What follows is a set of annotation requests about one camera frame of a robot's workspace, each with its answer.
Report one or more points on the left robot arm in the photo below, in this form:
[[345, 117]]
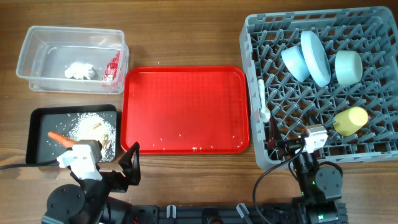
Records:
[[89, 201]]

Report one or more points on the red sauce packet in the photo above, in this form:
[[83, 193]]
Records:
[[111, 74]]

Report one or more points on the clear plastic bin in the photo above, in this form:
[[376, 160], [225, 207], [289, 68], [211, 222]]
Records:
[[47, 51]]

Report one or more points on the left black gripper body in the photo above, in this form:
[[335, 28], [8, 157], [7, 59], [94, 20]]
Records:
[[113, 182]]

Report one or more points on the light blue bowl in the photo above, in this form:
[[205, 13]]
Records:
[[295, 63]]

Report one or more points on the grey dishwasher rack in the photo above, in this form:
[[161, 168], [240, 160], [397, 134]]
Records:
[[369, 31]]

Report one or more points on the orange carrot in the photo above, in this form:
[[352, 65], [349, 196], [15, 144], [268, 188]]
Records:
[[64, 141]]

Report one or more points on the mint green bowl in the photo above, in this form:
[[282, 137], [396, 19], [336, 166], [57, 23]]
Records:
[[348, 67]]

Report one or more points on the rice and food scraps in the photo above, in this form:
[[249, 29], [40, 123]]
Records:
[[98, 126]]

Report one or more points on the white napkin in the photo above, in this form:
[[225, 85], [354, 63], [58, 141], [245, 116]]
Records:
[[80, 71]]

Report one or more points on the black plastic tray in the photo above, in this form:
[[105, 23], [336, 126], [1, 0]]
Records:
[[37, 151]]

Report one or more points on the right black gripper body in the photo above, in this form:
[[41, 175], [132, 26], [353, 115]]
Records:
[[289, 147]]

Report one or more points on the yellow plastic cup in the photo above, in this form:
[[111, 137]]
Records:
[[350, 121]]

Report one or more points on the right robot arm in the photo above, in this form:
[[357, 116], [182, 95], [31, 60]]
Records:
[[319, 182]]

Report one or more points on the red serving tray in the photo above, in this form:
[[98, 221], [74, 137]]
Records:
[[185, 110]]

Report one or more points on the light blue plate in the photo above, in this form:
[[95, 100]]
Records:
[[315, 58]]

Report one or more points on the white plastic spoon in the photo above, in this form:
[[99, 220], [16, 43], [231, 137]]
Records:
[[264, 111]]

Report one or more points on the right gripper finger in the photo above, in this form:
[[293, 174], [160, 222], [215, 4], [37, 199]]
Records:
[[275, 139], [312, 120]]

